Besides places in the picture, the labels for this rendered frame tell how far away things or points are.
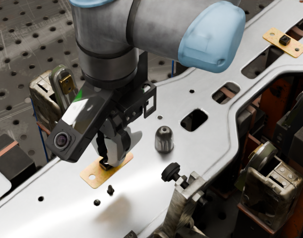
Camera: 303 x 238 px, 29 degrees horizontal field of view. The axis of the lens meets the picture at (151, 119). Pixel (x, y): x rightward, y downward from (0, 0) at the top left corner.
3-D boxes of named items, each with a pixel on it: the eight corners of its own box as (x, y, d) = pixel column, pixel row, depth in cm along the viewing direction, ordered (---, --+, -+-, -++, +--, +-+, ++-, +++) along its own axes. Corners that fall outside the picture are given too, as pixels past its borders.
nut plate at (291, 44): (261, 37, 117) (262, 32, 116) (273, 27, 119) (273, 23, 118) (296, 59, 114) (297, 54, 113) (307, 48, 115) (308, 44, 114)
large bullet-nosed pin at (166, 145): (164, 140, 104) (164, 117, 99) (176, 150, 103) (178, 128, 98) (151, 150, 103) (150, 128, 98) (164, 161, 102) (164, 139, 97)
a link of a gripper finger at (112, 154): (150, 157, 91) (147, 118, 84) (122, 181, 88) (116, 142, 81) (136, 146, 92) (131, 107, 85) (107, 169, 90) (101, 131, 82)
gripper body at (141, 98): (157, 114, 84) (158, 55, 75) (113, 149, 80) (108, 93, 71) (121, 85, 87) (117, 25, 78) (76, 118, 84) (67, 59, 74)
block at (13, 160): (34, 199, 130) (9, 123, 107) (67, 232, 125) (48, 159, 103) (-1, 227, 126) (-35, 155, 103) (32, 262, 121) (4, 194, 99)
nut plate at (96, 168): (118, 142, 93) (117, 138, 92) (135, 156, 92) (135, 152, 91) (78, 174, 90) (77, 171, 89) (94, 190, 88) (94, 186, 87)
